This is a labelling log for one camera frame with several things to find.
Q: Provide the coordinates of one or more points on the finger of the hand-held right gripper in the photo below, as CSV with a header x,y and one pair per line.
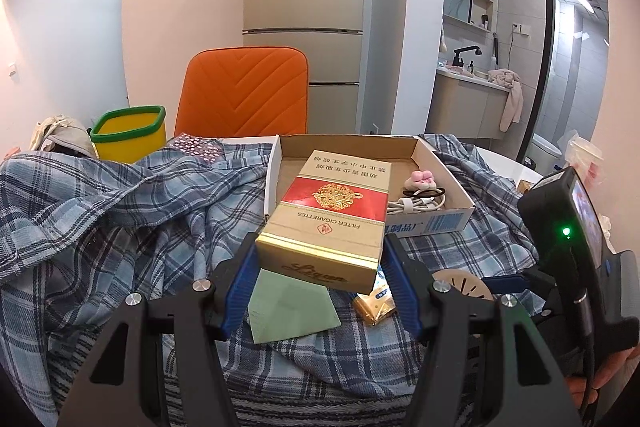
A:
x,y
505,284

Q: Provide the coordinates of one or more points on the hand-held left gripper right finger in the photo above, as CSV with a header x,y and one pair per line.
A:
x,y
400,287

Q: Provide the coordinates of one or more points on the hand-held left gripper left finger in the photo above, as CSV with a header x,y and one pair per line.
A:
x,y
240,287

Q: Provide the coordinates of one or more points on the red and gold carton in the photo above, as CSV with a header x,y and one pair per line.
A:
x,y
325,217

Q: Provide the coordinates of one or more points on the shallow cardboard box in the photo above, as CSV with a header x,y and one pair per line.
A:
x,y
350,152

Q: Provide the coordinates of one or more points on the person's right hand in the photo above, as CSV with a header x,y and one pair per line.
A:
x,y
610,367

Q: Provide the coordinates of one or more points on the gold and blue tissue pack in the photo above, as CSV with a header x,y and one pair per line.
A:
x,y
375,307

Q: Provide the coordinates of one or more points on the beige round-patterned coaster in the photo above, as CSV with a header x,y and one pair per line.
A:
x,y
462,284

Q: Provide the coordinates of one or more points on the green paper card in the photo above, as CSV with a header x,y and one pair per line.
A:
x,y
290,307

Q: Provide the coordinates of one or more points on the plastic cup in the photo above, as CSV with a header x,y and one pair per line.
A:
x,y
587,162

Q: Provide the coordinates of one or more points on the white toilet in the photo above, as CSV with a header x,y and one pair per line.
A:
x,y
547,149

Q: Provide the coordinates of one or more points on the pink towel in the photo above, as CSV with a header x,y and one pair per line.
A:
x,y
512,102

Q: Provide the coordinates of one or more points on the blue plaid cloth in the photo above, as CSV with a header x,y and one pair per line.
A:
x,y
125,217

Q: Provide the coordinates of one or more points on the beige vanity cabinet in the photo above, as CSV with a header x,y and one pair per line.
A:
x,y
460,107

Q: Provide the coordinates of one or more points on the pink sequin patch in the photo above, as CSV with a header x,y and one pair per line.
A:
x,y
197,146

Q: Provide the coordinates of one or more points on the black faucet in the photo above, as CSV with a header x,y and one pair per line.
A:
x,y
460,54

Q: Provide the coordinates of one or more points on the yellow bin with green rim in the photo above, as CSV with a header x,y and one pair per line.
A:
x,y
130,137

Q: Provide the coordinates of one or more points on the orange quilted chair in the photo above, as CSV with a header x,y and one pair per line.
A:
x,y
240,92

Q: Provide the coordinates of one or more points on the beige crumpled cloth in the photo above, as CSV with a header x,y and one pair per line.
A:
x,y
65,134

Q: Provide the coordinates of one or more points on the black door frame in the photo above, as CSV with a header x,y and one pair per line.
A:
x,y
540,52

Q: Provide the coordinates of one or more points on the wall power outlet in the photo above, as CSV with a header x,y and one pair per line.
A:
x,y
521,28

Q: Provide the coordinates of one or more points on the white wall switch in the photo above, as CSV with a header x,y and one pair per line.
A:
x,y
12,70

